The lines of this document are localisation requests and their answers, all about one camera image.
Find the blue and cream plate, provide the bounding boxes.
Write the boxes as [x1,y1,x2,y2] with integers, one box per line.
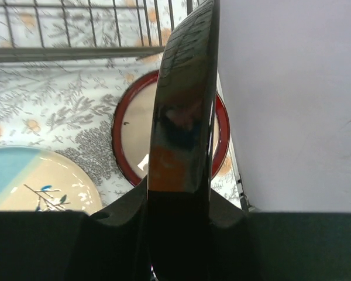
[0,146,103,215]

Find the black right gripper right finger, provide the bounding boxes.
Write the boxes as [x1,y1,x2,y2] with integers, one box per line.
[209,191,351,280]

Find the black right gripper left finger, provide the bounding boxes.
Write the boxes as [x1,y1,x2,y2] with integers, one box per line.
[0,180,149,280]

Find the floral table mat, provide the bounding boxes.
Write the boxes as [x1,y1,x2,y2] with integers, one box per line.
[0,0,246,212]

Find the brown rimmed cream plate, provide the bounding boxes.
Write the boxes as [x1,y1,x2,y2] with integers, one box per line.
[147,1,219,280]

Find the black wire dish rack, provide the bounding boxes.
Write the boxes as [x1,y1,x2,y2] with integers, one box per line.
[0,1,199,63]

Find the red rimmed black plate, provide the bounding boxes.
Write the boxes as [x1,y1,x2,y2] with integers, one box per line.
[111,70,232,186]

